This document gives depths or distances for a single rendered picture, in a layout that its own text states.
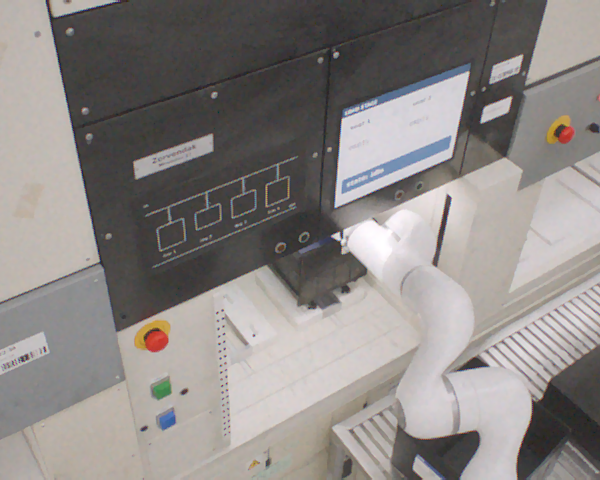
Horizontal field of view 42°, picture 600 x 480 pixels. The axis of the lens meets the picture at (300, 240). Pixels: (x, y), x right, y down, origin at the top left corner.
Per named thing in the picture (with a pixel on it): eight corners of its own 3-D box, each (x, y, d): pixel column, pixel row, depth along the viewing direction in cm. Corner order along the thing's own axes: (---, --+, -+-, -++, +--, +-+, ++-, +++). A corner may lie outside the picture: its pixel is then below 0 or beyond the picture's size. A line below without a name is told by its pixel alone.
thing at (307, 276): (291, 321, 191) (296, 227, 169) (249, 270, 203) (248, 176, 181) (370, 283, 202) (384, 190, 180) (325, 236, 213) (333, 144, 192)
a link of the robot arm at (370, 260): (373, 212, 168) (342, 241, 168) (412, 248, 160) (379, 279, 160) (385, 229, 174) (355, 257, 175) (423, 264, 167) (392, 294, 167)
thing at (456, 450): (387, 461, 182) (395, 420, 170) (461, 396, 196) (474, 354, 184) (480, 547, 168) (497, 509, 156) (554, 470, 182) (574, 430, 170)
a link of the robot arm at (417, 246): (456, 229, 141) (399, 198, 170) (392, 289, 141) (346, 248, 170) (484, 262, 144) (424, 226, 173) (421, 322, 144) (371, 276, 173)
